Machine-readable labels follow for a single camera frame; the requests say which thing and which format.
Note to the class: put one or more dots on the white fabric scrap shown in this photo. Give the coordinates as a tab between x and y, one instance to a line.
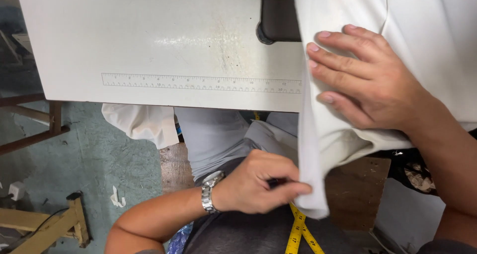
117	198

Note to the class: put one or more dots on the brown metal table frame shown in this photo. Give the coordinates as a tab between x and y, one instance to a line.
33	134

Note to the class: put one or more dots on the blue plastic bag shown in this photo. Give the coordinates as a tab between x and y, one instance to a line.
179	239

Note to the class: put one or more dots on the yellow measuring tape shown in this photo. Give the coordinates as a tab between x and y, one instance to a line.
298	231

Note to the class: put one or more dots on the pale wooden frame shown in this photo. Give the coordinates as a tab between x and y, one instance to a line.
52	228

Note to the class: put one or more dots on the silver wristwatch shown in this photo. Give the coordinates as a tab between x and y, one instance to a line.
209	192

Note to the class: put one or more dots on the pale grey fabric sheet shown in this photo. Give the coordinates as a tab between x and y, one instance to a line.
406	216

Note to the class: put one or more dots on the person's grey trousers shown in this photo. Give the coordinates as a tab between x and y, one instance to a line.
212	138

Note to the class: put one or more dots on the large white fabric piece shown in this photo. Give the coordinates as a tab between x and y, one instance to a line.
428	30

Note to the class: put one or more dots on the white cloth hanging under table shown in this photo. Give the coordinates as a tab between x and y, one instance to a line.
145	123

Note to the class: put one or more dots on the person's left hand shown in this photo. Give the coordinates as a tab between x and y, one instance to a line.
242	187

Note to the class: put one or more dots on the black bag of scraps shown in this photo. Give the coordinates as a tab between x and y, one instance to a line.
417	175

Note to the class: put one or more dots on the person's right hand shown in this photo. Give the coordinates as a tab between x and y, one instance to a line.
387	93

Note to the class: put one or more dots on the white wall plug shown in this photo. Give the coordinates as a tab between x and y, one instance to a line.
16	190

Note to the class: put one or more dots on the person's dark shirt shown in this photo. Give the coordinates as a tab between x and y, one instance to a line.
242	235

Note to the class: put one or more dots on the dark sewing machine base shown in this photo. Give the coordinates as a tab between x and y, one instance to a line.
279	19

